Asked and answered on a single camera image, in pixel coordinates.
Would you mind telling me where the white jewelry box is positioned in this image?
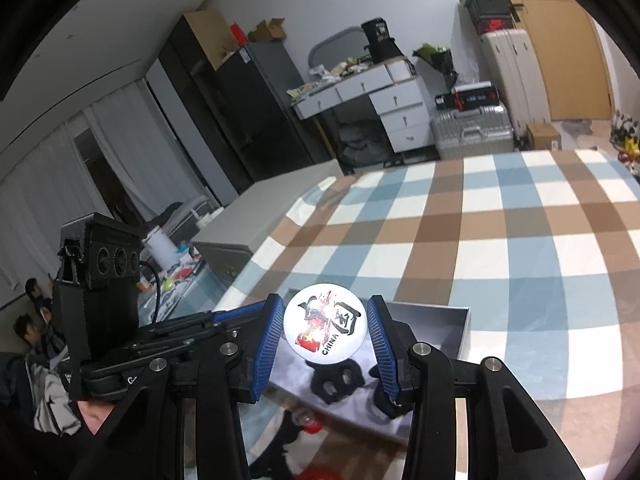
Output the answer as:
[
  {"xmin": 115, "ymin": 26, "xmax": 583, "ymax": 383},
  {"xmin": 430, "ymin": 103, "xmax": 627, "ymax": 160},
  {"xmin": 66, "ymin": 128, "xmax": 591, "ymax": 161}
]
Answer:
[{"xmin": 262, "ymin": 287, "xmax": 472, "ymax": 448}]

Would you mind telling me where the white desk with drawers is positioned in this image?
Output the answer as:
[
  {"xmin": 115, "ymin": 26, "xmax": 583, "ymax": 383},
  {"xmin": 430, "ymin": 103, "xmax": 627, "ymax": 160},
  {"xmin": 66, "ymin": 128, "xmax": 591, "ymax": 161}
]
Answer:
[{"xmin": 292, "ymin": 57, "xmax": 437, "ymax": 154}]

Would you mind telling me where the colourful toy bouquet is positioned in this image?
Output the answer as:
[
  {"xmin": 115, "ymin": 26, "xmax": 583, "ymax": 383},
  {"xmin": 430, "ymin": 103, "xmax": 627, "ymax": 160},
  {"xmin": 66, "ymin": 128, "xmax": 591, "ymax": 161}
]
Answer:
[{"xmin": 611, "ymin": 109, "xmax": 640, "ymax": 177}]

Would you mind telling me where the grey latched storage chest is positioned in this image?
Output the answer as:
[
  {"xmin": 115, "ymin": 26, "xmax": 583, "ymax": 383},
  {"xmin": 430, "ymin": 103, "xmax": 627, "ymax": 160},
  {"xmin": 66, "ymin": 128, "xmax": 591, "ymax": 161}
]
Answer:
[{"xmin": 192, "ymin": 160, "xmax": 342, "ymax": 282}]

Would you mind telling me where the red round ornament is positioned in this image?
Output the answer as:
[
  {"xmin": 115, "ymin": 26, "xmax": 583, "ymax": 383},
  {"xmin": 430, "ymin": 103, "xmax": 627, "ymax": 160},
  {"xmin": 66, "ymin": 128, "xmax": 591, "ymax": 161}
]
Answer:
[{"xmin": 299, "ymin": 466, "xmax": 347, "ymax": 480}]

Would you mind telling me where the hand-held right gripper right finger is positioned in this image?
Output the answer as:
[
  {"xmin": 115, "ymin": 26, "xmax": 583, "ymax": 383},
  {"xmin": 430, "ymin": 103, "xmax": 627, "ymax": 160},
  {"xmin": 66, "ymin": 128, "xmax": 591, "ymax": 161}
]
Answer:
[{"xmin": 367, "ymin": 296, "xmax": 587, "ymax": 480}]

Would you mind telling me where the person's left hand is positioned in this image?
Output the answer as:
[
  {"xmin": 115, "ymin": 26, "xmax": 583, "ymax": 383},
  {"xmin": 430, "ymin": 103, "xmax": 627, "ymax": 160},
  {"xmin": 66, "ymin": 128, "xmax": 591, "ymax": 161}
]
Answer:
[{"xmin": 75, "ymin": 400, "xmax": 121, "ymax": 438}]

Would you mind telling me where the dark wardrobe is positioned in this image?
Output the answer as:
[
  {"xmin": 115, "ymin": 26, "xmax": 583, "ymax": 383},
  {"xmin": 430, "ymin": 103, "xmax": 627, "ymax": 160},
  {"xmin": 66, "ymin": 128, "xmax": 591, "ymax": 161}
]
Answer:
[{"xmin": 145, "ymin": 10, "xmax": 256, "ymax": 197}]

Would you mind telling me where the pile of desk clutter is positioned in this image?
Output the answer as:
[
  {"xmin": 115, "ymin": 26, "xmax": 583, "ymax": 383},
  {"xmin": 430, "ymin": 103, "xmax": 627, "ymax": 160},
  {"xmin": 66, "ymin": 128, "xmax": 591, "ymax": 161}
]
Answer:
[{"xmin": 286, "ymin": 57, "xmax": 375, "ymax": 102}]

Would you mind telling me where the cluttered glass side table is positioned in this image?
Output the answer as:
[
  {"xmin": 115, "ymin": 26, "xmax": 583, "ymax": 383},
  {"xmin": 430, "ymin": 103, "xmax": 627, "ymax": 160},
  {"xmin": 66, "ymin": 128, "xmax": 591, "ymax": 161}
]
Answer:
[{"xmin": 136, "ymin": 252, "xmax": 237, "ymax": 332}]

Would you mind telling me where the white jug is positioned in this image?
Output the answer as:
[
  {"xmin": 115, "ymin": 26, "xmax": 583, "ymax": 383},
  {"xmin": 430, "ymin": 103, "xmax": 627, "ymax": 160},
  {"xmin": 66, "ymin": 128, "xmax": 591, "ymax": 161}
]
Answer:
[{"xmin": 142, "ymin": 226, "xmax": 177, "ymax": 272}]

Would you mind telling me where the white sheer curtain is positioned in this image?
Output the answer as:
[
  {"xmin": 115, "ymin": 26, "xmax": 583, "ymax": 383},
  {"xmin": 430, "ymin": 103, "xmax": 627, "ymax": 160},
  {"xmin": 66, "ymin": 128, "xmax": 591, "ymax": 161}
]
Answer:
[{"xmin": 0, "ymin": 77, "xmax": 222, "ymax": 307}]

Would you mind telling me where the beige upright suitcase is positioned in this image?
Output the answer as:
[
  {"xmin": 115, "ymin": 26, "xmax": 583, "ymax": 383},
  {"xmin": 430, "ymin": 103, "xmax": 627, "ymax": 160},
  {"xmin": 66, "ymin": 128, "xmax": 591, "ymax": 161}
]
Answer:
[{"xmin": 479, "ymin": 27, "xmax": 552, "ymax": 137}]

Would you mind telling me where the closed cardboard box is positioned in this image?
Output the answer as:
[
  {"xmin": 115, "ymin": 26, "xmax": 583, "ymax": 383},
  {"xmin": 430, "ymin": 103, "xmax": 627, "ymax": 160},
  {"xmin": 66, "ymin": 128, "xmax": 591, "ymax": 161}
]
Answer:
[{"xmin": 526, "ymin": 122, "xmax": 562, "ymax": 151}]

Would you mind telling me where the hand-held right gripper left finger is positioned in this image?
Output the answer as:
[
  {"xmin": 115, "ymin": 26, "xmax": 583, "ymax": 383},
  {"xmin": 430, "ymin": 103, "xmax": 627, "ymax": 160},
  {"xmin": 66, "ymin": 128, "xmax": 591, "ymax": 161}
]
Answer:
[{"xmin": 67, "ymin": 294, "xmax": 287, "ymax": 480}]

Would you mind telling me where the white round pin badge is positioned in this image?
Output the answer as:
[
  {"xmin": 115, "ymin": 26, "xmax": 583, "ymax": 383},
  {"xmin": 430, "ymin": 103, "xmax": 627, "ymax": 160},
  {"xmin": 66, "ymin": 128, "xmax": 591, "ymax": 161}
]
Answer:
[{"xmin": 283, "ymin": 284, "xmax": 370, "ymax": 363}]

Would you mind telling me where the checked blanket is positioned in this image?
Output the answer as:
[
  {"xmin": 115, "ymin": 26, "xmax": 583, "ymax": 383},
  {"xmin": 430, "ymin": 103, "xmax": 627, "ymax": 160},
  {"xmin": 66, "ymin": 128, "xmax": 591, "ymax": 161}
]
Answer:
[{"xmin": 137, "ymin": 149, "xmax": 640, "ymax": 480}]

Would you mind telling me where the black flat hair clip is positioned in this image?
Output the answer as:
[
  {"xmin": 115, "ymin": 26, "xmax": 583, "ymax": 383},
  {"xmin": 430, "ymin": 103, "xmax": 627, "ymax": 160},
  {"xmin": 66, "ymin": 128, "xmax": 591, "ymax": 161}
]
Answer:
[{"xmin": 248, "ymin": 407, "xmax": 302, "ymax": 480}]

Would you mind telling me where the bouquet in black wrap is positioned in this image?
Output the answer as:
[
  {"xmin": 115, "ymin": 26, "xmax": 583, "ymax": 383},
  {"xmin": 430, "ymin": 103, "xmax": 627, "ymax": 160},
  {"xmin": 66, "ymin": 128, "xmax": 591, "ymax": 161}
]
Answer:
[{"xmin": 412, "ymin": 42, "xmax": 459, "ymax": 92}]

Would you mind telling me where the grey bundle of bedding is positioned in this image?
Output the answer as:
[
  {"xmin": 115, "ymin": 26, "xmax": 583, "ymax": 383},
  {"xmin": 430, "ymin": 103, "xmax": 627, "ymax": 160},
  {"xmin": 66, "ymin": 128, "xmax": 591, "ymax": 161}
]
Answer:
[{"xmin": 336, "ymin": 121, "xmax": 397, "ymax": 167}]

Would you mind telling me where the black paper bag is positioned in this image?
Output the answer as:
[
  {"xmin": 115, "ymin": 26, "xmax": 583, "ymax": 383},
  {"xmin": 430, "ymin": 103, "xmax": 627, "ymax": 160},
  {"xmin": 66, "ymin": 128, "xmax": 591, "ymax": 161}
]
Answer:
[{"xmin": 361, "ymin": 18, "xmax": 407, "ymax": 64}]

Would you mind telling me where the black looped hair clip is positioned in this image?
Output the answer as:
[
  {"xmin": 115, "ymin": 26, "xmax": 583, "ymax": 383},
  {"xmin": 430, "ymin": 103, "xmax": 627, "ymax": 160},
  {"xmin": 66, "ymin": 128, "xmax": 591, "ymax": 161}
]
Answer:
[{"xmin": 311, "ymin": 360, "xmax": 362, "ymax": 406}]

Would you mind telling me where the silver suitcase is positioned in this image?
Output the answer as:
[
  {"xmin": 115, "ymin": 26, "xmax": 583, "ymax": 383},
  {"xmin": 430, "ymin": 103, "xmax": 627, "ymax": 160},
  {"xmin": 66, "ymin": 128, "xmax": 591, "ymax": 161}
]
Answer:
[{"xmin": 430, "ymin": 102, "xmax": 516, "ymax": 162}]

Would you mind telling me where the grey rounded metal frame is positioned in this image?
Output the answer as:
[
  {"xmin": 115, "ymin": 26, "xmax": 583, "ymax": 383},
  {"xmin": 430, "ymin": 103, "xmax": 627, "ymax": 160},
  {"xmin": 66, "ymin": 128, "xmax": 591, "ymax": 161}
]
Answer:
[{"xmin": 307, "ymin": 27, "xmax": 371, "ymax": 81}]

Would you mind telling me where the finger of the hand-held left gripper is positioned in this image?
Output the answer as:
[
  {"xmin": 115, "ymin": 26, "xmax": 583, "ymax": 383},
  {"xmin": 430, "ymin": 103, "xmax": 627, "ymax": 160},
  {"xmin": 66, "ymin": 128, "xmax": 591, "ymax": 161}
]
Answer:
[
  {"xmin": 137, "ymin": 301, "xmax": 268, "ymax": 337},
  {"xmin": 117, "ymin": 330, "xmax": 251, "ymax": 361}
]

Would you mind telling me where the wooden door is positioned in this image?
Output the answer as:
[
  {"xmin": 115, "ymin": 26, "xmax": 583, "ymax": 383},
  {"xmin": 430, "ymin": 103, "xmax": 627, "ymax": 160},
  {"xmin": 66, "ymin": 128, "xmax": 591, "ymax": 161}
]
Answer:
[{"xmin": 472, "ymin": 0, "xmax": 617, "ymax": 124}]

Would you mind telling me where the black box with red trim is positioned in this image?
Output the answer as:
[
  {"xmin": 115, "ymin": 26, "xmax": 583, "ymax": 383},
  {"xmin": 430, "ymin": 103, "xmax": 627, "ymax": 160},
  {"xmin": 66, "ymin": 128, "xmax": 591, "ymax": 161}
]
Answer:
[{"xmin": 451, "ymin": 83, "xmax": 501, "ymax": 111}]

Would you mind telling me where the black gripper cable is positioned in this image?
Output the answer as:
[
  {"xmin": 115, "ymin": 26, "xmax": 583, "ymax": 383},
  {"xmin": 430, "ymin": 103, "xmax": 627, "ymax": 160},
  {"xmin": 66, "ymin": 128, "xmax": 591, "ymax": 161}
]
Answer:
[{"xmin": 139, "ymin": 260, "xmax": 168, "ymax": 323}]

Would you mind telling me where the open cardboard box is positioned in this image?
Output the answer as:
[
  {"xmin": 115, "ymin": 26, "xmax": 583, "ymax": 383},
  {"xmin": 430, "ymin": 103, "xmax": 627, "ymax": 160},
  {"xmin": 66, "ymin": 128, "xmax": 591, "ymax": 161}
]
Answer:
[{"xmin": 247, "ymin": 18, "xmax": 287, "ymax": 44}]

